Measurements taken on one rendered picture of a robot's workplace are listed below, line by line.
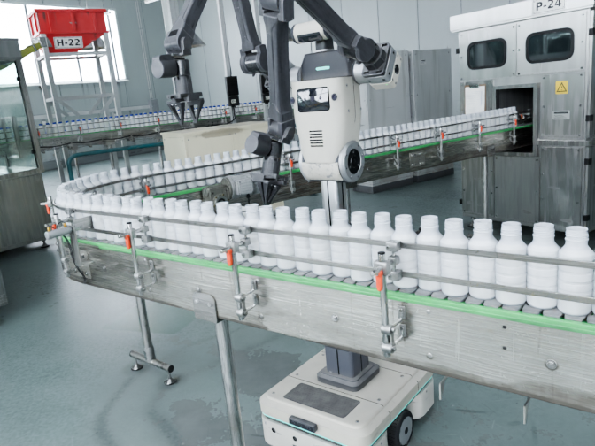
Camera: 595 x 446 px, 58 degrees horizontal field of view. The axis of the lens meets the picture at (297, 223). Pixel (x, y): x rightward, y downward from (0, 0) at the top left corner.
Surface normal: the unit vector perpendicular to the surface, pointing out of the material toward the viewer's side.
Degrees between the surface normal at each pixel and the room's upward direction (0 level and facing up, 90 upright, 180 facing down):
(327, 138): 90
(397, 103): 90
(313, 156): 90
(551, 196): 90
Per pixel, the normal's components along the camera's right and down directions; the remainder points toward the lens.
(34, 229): 0.79, 0.07
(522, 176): -0.82, 0.21
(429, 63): 0.57, 0.14
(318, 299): -0.60, 0.25
